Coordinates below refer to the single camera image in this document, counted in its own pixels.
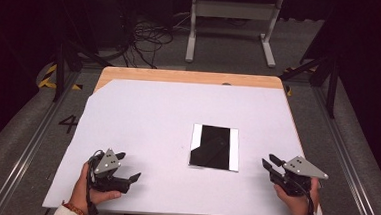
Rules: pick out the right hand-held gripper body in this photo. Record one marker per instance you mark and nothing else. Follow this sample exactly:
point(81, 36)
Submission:
point(300, 167)

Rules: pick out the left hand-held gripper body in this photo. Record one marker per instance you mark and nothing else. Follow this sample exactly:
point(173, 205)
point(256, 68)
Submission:
point(107, 164)

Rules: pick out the white tablet with black cover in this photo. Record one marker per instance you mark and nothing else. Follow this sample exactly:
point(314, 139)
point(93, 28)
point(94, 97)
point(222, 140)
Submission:
point(214, 147)

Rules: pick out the person's right hand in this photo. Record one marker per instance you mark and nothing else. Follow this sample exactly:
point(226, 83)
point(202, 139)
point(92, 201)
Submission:
point(297, 206)

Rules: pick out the person's left hand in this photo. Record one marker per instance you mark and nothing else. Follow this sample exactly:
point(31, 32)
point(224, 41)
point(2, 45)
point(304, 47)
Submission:
point(81, 194)

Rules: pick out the white table cover sheet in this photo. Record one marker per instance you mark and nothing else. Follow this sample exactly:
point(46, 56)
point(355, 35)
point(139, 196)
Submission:
point(164, 112)

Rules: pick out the yellow black hazard tape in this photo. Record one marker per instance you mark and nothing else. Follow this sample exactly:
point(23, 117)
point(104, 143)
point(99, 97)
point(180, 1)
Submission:
point(289, 92)
point(48, 73)

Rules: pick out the black metal stand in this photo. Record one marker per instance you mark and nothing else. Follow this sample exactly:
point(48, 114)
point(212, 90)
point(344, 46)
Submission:
point(332, 89)
point(59, 72)

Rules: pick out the dark table grommet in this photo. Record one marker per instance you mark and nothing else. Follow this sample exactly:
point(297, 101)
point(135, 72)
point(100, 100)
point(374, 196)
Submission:
point(226, 84)

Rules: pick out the aluminium floor rail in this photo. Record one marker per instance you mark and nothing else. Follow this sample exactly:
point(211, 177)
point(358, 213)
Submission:
point(25, 157)
point(351, 177)

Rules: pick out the white metal table frame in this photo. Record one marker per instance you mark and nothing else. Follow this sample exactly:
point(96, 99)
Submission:
point(233, 10)

